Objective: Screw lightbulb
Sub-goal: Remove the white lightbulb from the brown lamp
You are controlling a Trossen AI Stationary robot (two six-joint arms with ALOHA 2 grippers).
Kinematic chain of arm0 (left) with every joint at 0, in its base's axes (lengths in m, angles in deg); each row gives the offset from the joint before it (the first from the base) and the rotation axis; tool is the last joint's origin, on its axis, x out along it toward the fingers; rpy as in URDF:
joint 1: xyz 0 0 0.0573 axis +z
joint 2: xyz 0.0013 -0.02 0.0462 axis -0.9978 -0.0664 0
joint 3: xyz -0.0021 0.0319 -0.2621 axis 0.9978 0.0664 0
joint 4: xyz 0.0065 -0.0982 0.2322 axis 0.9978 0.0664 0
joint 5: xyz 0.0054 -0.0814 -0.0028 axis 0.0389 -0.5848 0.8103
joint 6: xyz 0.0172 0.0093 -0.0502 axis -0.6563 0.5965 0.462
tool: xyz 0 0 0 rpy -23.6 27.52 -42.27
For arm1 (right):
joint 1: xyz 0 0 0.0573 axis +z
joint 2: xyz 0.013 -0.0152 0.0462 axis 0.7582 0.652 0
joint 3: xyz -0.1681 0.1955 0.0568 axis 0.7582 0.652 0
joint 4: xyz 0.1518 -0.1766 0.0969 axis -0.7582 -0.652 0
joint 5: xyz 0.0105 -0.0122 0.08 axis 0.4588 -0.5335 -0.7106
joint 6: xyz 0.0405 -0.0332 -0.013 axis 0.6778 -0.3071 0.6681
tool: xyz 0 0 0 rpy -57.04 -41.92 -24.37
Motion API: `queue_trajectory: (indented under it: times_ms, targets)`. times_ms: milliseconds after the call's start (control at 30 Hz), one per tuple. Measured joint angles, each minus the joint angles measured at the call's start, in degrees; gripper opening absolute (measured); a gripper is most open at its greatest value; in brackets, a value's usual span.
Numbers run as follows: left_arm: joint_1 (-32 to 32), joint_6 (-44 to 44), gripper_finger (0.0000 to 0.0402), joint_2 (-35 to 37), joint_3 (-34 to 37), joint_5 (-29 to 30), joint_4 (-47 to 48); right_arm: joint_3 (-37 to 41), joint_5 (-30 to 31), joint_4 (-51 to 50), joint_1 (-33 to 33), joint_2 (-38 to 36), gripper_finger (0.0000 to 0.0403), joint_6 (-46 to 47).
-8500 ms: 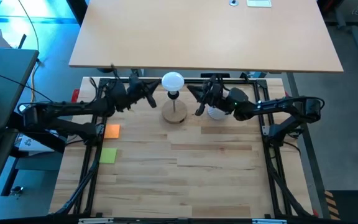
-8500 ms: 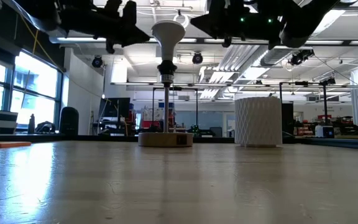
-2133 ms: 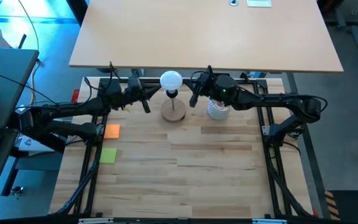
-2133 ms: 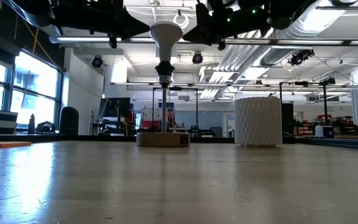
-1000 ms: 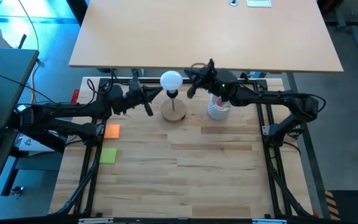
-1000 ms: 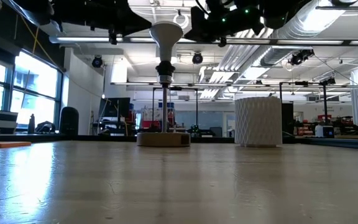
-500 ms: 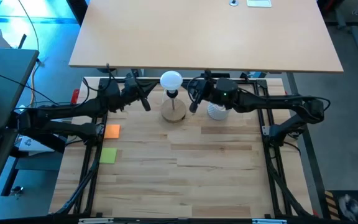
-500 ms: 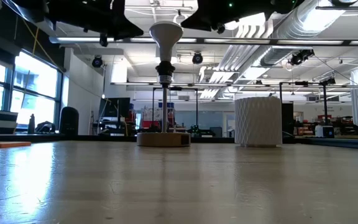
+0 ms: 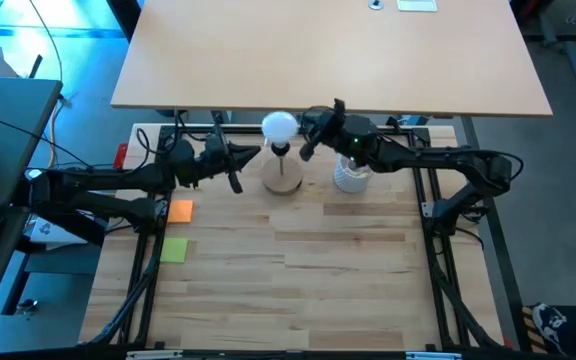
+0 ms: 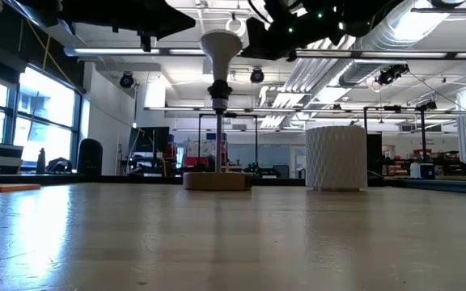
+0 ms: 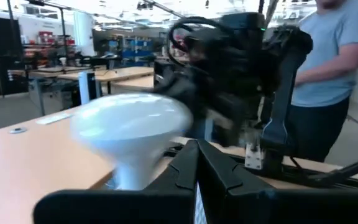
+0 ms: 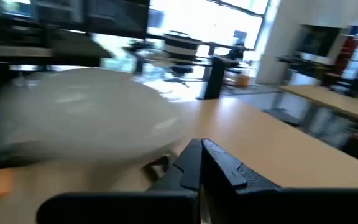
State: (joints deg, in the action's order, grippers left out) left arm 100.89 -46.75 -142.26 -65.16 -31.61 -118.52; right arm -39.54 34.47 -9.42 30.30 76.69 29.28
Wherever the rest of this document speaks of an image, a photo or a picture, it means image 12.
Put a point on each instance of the black white striped stool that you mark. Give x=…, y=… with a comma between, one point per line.
x=181, y=46

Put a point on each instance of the small orange container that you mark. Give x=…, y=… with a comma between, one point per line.
x=241, y=81

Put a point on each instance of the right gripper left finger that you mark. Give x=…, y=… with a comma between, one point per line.
x=186, y=174

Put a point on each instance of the dark wall monitor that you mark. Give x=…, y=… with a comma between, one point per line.
x=319, y=42

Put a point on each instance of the black upright post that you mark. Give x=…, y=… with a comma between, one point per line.
x=213, y=77

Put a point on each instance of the large light wooden desk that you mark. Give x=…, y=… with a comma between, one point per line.
x=275, y=140

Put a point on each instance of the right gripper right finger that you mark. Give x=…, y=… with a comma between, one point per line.
x=222, y=174

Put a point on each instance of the white round lightbulb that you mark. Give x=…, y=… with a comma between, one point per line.
x=82, y=115

